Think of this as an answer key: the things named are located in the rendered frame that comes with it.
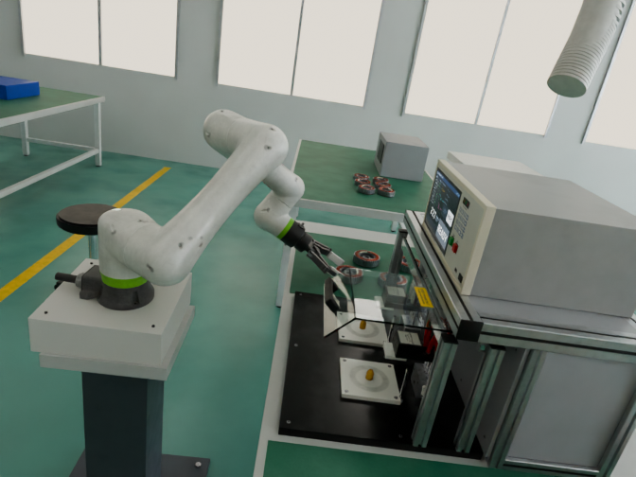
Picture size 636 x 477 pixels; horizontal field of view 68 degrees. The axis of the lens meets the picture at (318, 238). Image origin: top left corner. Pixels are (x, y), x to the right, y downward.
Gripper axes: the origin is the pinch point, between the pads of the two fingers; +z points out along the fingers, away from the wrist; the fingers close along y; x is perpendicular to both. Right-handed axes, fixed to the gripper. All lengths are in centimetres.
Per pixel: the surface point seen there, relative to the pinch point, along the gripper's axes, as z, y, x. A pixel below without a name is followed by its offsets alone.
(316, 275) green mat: -5.8, -1.2, 7.4
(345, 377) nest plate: 1, -64, 0
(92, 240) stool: -94, 69, 98
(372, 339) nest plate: 8.2, -44.4, -4.3
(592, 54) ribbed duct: 32, 46, -125
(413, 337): 7, -62, -19
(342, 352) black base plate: 1, -52, 1
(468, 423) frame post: 19, -83, -19
